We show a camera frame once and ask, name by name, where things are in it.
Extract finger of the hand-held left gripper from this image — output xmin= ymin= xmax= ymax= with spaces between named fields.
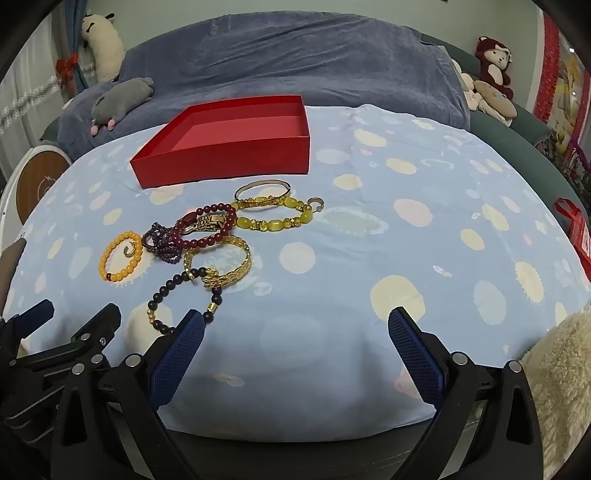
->
xmin=0 ymin=299 xmax=56 ymax=344
xmin=18 ymin=302 xmax=123 ymax=372

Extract cookie-shaped plush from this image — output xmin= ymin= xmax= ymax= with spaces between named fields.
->
xmin=473 ymin=80 xmax=518 ymax=125

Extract purple bead bracelet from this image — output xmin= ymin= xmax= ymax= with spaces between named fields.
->
xmin=141 ymin=222 xmax=182 ymax=266

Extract dark red bead bracelet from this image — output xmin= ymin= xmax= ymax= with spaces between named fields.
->
xmin=171 ymin=203 xmax=238 ymax=250

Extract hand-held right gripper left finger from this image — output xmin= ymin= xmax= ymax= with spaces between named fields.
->
xmin=51 ymin=308 xmax=206 ymax=480

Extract thin gold bangle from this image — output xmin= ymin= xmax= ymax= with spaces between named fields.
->
xmin=233 ymin=179 xmax=293 ymax=204

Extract yellow bead bracelet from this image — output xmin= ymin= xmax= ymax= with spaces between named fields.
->
xmin=230 ymin=195 xmax=315 ymax=232

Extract orange bead bracelet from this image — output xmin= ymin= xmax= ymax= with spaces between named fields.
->
xmin=98 ymin=231 xmax=144 ymax=282

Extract grey plush mouse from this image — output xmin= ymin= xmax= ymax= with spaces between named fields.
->
xmin=90 ymin=77 xmax=155 ymax=136

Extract beige plush toy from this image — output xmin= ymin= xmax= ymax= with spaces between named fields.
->
xmin=450 ymin=58 xmax=478 ymax=112

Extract white plush llama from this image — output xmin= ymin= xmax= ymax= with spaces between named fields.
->
xmin=81 ymin=11 xmax=125 ymax=84

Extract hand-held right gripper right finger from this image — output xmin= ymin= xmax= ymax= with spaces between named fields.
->
xmin=387 ymin=307 xmax=546 ymax=480

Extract red cardboard box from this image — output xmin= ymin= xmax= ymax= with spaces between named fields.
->
xmin=129 ymin=95 xmax=311 ymax=190

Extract red gift bag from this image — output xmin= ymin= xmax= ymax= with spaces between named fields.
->
xmin=554 ymin=198 xmax=591 ymax=268

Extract dark green bed frame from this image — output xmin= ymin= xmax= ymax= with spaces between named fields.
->
xmin=420 ymin=32 xmax=591 ymax=222

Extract gold leaf bracelet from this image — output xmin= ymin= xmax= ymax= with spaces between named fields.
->
xmin=183 ymin=235 xmax=253 ymax=289

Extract red plush monkey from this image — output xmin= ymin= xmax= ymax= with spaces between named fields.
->
xmin=475 ymin=36 xmax=515 ymax=100

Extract blue curtain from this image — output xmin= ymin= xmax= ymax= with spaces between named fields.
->
xmin=62 ymin=0 xmax=100 ymax=95

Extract red wall decoration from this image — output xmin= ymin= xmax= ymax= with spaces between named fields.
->
xmin=533 ymin=14 xmax=561 ymax=125

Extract black bead bracelet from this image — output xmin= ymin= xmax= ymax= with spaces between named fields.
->
xmin=147 ymin=267 xmax=225 ymax=335

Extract light blue planet-print sheet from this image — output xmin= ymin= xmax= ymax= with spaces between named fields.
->
xmin=0 ymin=104 xmax=591 ymax=444

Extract round white wooden-top stool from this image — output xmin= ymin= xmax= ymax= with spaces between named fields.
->
xmin=0 ymin=143 xmax=72 ymax=241

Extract person's left hand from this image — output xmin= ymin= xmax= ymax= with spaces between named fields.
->
xmin=0 ymin=237 xmax=27 ymax=317

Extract blue-grey blanket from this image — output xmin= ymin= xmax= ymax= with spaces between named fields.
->
xmin=58 ymin=13 xmax=472 ymax=162

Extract cream fluffy blanket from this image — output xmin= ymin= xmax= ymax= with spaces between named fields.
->
xmin=519 ymin=307 xmax=591 ymax=480

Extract red curtain bow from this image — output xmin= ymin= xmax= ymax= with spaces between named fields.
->
xmin=55 ymin=53 xmax=81 ymax=80

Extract white lace curtain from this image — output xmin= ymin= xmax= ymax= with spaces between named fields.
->
xmin=0 ymin=46 xmax=65 ymax=144

